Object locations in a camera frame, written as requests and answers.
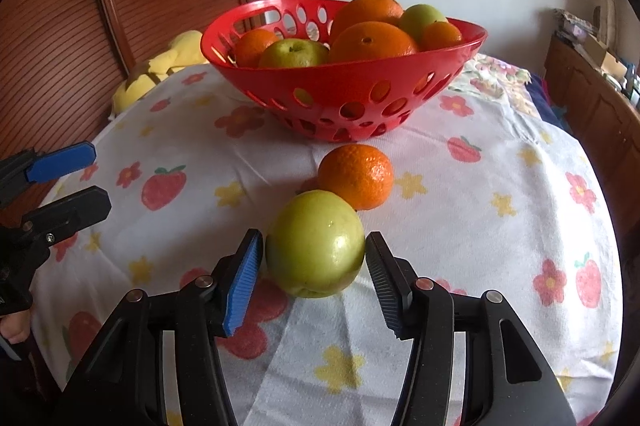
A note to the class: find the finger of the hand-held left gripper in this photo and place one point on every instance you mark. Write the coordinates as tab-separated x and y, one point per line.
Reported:
75	208
60	164

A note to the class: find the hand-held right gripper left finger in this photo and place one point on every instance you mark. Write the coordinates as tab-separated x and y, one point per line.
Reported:
240	286

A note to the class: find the large yellow-green apple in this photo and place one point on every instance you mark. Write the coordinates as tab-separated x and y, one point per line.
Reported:
292	55
420	19

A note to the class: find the wooden sideboard cabinet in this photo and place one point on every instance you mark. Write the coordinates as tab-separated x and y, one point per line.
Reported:
590	106

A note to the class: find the dark blue cloth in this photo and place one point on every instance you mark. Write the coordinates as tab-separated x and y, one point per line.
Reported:
547	101

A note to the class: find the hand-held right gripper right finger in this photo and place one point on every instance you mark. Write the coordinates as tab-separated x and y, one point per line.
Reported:
384	281

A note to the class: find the small orange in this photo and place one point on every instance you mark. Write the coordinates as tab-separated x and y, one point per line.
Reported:
440	35

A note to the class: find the cardboard box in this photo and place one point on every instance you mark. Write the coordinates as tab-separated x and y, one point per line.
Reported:
602	54

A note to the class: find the large orange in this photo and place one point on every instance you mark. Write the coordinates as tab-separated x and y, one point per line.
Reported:
367	9
372	44

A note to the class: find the wooden wardrobe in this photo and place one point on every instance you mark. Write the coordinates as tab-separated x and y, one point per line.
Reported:
100	6

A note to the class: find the red perforated plastic basket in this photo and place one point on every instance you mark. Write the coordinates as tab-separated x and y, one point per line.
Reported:
250	79

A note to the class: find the colourful floral quilt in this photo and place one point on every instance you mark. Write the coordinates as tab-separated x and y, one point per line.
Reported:
495	74

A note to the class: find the patterned curtain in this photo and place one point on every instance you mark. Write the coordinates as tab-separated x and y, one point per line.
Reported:
610	6

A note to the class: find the white floral tablecloth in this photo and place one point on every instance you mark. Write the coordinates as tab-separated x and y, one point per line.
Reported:
450	216

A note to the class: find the medium orange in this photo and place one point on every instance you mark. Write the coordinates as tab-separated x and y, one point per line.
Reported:
356	176
251	46

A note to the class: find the yellow plush toy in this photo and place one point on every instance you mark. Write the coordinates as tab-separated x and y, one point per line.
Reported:
145	79

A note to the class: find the pile of folded cloth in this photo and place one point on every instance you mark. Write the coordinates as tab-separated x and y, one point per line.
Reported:
572	24

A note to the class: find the round yellow-green apple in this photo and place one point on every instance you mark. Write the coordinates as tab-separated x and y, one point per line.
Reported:
315	243

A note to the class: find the person's left hand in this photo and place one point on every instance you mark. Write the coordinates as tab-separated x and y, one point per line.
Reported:
15	326

